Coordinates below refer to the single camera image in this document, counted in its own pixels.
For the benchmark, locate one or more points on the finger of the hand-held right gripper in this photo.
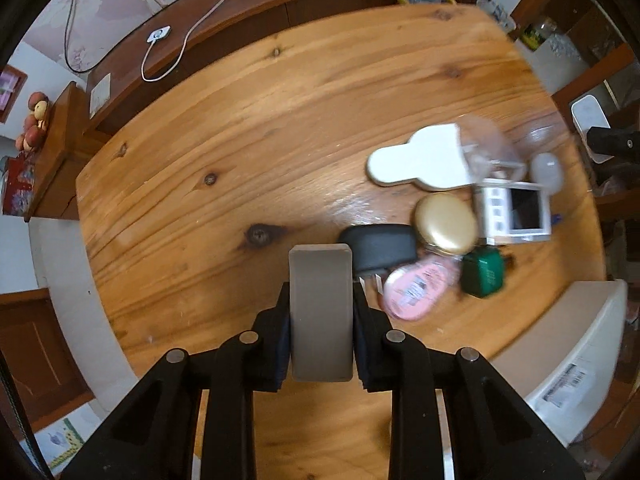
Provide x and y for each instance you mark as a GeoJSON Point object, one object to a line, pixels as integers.
{"type": "Point", "coordinates": [612, 142]}

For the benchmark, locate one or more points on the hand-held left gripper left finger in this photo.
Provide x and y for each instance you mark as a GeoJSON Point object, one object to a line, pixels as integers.
{"type": "Point", "coordinates": [281, 345]}

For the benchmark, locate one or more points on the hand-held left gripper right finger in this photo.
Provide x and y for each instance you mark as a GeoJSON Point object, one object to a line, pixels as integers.
{"type": "Point", "coordinates": [362, 347]}

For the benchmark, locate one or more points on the grey rectangular case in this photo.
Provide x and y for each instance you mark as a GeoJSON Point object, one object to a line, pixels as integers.
{"type": "Point", "coordinates": [320, 310]}

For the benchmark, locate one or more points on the black glasses case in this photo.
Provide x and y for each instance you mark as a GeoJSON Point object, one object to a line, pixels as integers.
{"type": "Point", "coordinates": [382, 252]}

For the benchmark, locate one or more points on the green box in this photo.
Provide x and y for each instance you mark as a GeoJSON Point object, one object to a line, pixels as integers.
{"type": "Point", "coordinates": [482, 272]}

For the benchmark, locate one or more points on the translucent white bulb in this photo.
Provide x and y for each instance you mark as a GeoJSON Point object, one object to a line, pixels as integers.
{"type": "Point", "coordinates": [547, 171]}

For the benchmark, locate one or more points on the pink round container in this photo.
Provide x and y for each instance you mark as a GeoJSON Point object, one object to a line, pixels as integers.
{"type": "Point", "coordinates": [417, 285]}

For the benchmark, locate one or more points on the clear plastic cup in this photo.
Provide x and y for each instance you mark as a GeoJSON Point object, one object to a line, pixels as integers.
{"type": "Point", "coordinates": [487, 142]}

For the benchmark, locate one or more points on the gold round compact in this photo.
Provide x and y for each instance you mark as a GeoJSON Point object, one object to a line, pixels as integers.
{"type": "Point", "coordinates": [446, 222]}

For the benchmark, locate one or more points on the white flat plastic holder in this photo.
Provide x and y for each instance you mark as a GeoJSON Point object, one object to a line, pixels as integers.
{"type": "Point", "coordinates": [420, 165]}

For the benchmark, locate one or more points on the white plastic bin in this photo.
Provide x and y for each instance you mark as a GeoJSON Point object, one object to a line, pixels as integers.
{"type": "Point", "coordinates": [575, 360]}

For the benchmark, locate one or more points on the colourful printed poster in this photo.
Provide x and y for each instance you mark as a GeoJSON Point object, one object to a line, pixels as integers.
{"type": "Point", "coordinates": [60, 442]}

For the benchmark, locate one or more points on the brown wooden door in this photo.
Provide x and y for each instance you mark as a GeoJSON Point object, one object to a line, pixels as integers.
{"type": "Point", "coordinates": [35, 350]}

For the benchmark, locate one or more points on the wooden side shelf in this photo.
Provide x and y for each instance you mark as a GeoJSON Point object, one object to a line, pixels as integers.
{"type": "Point", "coordinates": [55, 160]}

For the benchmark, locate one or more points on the red printed box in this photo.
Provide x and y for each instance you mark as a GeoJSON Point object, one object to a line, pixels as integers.
{"type": "Point", "coordinates": [17, 185]}

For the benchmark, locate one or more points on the white card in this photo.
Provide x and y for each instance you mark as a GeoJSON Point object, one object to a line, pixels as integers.
{"type": "Point", "coordinates": [100, 94]}

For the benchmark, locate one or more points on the artificial fruit decoration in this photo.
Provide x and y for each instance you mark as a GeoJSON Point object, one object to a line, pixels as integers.
{"type": "Point", "coordinates": [34, 122]}

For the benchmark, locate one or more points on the brown wooden sideboard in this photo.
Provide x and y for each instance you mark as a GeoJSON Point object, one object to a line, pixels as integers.
{"type": "Point", "coordinates": [240, 15]}

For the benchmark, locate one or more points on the white charger puck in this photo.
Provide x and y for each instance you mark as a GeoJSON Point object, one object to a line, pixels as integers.
{"type": "Point", "coordinates": [159, 35]}

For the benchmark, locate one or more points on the wooden picture frame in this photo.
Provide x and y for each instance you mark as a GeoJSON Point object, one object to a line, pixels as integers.
{"type": "Point", "coordinates": [11, 92]}

